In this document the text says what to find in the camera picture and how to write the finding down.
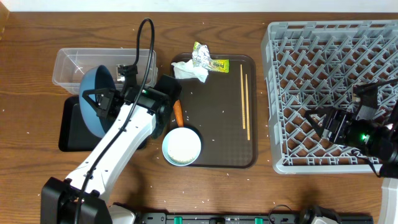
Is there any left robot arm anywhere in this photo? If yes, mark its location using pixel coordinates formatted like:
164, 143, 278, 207
40, 75, 182, 223

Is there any dark brown serving tray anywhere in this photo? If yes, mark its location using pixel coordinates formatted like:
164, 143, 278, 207
179, 54, 258, 169

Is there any light blue rice bowl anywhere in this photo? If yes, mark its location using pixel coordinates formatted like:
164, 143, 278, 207
162, 128, 201, 167

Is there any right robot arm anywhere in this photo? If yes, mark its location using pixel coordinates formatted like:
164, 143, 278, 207
305, 100, 397, 223

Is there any wooden chopstick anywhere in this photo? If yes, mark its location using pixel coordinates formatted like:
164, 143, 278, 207
245, 74, 251, 141
240, 64, 246, 129

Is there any yellow green candy wrapper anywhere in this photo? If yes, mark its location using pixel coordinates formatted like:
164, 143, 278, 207
210, 59, 229, 73

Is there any black rail at table edge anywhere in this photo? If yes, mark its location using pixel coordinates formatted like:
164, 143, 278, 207
108, 203, 374, 224

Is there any dark blue plate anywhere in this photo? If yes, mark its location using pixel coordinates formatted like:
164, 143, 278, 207
78, 64, 116, 139

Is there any crumpled white napkin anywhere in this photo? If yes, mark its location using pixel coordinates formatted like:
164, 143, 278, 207
171, 60, 208, 83

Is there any black waste tray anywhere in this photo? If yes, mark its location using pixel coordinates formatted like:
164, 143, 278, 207
58, 95, 149, 152

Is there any crumpled aluminium foil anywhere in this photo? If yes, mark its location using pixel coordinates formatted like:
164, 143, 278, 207
192, 42, 211, 69

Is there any orange carrot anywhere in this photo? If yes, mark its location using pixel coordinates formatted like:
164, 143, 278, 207
173, 100, 184, 128

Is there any clear plastic bin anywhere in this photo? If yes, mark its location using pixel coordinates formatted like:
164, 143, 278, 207
52, 47, 159, 95

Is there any grey plastic dishwasher rack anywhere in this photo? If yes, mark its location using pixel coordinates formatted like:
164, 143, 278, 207
261, 21, 397, 174

